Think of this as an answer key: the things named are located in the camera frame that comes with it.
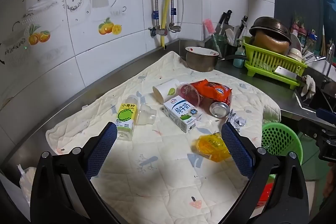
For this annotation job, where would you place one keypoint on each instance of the green utensil holder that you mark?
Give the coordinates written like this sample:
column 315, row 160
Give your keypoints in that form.
column 220, row 44

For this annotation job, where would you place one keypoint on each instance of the white paper cup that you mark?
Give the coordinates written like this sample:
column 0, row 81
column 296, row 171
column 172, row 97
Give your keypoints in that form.
column 165, row 90

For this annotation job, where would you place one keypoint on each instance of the white spatula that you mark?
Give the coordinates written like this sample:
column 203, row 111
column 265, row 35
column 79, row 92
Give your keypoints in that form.
column 229, row 36

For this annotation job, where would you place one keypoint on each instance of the white rag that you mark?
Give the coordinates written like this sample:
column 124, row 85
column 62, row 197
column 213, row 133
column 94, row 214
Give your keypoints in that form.
column 309, row 86

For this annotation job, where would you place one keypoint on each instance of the metal pot with patterned rim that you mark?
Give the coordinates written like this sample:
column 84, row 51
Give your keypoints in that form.
column 200, row 60

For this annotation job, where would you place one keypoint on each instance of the white bowl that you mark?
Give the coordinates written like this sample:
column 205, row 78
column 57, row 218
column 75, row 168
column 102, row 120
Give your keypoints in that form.
column 295, row 54

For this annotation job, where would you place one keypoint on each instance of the upturned metal wok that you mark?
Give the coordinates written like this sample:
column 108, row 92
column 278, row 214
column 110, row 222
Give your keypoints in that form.
column 271, row 32

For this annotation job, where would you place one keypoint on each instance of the teal bottle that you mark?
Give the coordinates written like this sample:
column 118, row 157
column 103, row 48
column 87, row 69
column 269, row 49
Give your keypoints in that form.
column 239, row 58

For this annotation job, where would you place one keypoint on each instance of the crumpled paper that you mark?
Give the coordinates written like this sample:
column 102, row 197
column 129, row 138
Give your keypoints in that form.
column 236, row 121

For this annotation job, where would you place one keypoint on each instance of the orange snack packet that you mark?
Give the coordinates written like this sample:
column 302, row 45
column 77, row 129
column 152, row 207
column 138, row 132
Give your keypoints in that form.
column 215, row 90

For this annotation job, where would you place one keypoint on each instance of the metal drink can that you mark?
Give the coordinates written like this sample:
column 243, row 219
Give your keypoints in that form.
column 219, row 109

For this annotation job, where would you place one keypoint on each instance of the white plastic bag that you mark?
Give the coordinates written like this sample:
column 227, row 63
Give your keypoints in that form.
column 26, row 184

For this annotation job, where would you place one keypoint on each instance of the small clear plastic cup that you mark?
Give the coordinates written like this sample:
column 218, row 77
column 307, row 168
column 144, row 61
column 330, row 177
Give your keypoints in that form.
column 146, row 115

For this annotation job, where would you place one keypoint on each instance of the pink bottle brush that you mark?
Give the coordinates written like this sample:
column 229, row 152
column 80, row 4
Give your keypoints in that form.
column 210, row 29

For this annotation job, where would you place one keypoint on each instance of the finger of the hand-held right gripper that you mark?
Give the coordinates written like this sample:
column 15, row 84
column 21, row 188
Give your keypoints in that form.
column 324, row 113
column 312, row 128

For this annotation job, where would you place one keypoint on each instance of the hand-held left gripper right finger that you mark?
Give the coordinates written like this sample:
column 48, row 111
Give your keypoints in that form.
column 235, row 148

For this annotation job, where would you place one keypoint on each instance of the white quilted mat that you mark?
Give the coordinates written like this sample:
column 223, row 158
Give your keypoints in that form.
column 162, row 166

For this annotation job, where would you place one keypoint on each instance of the juice bottle yellow green label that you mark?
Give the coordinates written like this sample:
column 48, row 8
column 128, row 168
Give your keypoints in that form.
column 126, row 115

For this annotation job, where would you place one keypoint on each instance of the metal faucet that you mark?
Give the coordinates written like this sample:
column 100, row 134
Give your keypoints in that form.
column 330, row 61

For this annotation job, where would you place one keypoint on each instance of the cleaver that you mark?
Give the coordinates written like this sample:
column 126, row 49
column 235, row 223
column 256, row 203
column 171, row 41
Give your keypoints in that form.
column 287, row 74

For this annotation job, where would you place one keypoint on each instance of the green dish rack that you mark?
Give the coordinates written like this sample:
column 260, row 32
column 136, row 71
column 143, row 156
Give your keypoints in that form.
column 270, row 61

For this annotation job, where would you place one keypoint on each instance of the green plastic basket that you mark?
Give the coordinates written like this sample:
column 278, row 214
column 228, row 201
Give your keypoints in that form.
column 281, row 140

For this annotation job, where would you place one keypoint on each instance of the red transparent plastic cup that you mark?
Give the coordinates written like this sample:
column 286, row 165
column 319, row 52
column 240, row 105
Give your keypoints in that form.
column 187, row 94

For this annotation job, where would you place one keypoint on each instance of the metal sink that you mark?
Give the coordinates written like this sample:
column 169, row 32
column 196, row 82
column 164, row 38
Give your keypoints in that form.
column 315, row 100

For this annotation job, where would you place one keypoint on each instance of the green cabinet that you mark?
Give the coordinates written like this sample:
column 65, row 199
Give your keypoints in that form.
column 311, row 161

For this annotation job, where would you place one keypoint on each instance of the white blue milk carton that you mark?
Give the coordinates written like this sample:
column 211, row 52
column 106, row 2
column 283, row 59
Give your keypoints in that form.
column 181, row 112

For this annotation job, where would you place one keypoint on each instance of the yellow plastic packet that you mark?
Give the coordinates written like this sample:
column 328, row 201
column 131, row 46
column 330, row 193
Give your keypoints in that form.
column 211, row 146

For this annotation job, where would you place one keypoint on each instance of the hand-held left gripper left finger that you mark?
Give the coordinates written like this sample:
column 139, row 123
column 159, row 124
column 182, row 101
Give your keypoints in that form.
column 105, row 145

